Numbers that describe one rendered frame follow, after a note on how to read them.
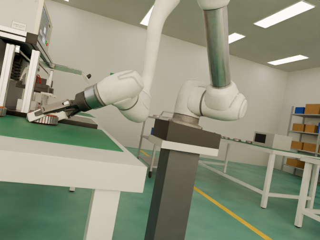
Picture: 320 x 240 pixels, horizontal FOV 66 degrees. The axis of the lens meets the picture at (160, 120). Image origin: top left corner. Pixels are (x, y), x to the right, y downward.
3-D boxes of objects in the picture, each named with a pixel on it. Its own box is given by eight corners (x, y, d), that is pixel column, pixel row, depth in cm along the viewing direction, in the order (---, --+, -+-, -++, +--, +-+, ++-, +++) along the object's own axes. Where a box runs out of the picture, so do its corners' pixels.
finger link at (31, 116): (46, 115, 89) (45, 115, 88) (30, 122, 90) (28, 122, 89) (44, 107, 89) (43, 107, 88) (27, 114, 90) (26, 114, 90)
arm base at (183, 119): (194, 128, 158) (196, 120, 158) (202, 130, 136) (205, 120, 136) (166, 121, 157) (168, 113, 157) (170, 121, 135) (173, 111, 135)
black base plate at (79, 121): (90, 121, 180) (91, 118, 180) (96, 129, 120) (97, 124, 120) (19, 109, 165) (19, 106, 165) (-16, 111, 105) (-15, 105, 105)
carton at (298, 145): (299, 149, 738) (300, 142, 738) (311, 151, 697) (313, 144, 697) (288, 147, 726) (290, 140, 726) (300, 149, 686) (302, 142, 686)
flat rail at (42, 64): (51, 76, 170) (52, 71, 170) (36, 59, 111) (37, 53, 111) (49, 75, 169) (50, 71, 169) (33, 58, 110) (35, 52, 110)
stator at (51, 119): (63, 125, 101) (64, 116, 101) (45, 125, 90) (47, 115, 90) (38, 121, 103) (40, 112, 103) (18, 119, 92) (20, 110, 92)
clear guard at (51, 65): (88, 85, 177) (89, 76, 177) (89, 81, 154) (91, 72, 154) (38, 74, 166) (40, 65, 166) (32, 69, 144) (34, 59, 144)
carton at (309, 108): (314, 116, 710) (315, 106, 710) (328, 117, 670) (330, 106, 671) (304, 114, 696) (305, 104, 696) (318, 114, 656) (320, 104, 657)
